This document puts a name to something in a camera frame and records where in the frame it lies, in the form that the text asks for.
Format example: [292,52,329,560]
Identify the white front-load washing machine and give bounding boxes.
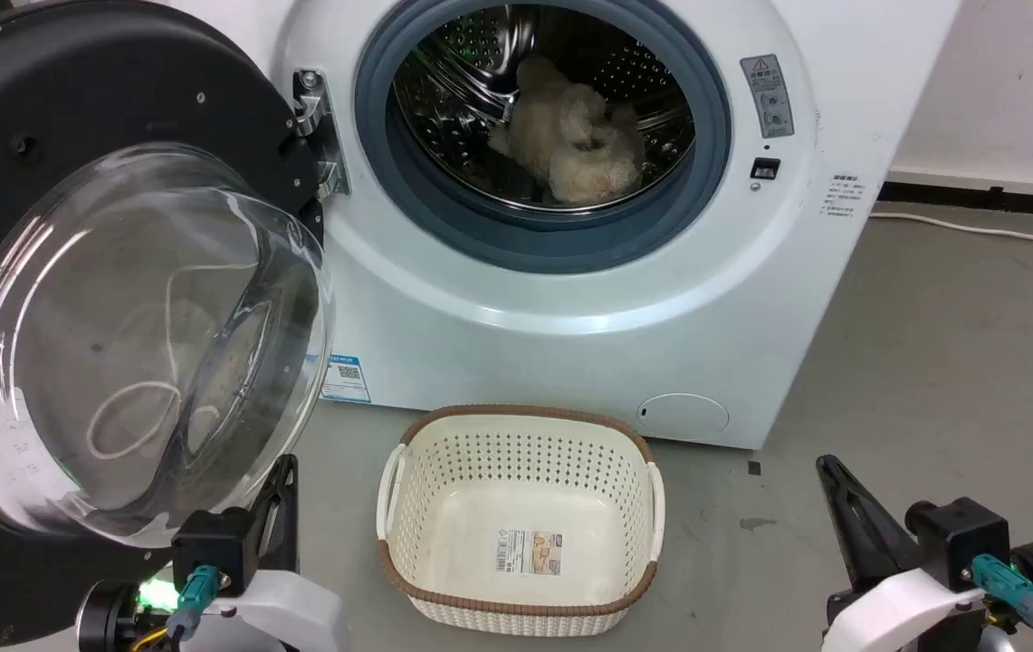
[174,0,963,451]

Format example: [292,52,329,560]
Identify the black washer door with glass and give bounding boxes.
[0,0,337,649]

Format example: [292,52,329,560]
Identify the paper label in basket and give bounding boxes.
[494,530,563,576]

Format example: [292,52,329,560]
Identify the round white filter cover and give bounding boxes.
[637,393,731,445]

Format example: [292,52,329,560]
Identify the blue QR code sticker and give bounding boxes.
[320,354,372,405]

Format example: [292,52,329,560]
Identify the teal cable connector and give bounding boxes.
[971,553,1033,629]
[166,564,224,638]

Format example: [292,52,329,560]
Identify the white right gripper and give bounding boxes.
[816,454,988,652]

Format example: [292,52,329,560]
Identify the cream plastic laundry basket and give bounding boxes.
[377,405,666,638]

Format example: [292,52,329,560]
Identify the steel perforated drum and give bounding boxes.
[392,3,696,214]

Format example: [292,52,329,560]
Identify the teal left cable connector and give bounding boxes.
[166,564,224,638]

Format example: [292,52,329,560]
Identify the black wall baseboard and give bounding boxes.
[876,181,1033,220]

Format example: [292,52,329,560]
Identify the teal right cable connector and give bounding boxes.
[971,553,1033,629]

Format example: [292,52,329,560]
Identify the white floor cable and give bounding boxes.
[869,211,1033,244]

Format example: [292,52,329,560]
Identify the metal door hinge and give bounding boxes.
[292,69,351,199]

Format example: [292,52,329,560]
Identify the beige plush toy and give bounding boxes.
[488,56,646,206]

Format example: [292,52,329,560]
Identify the grey warning sticker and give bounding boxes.
[741,54,795,139]

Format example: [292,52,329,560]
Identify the printed text label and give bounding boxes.
[826,172,870,221]

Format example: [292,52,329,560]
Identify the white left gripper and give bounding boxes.
[179,454,351,652]

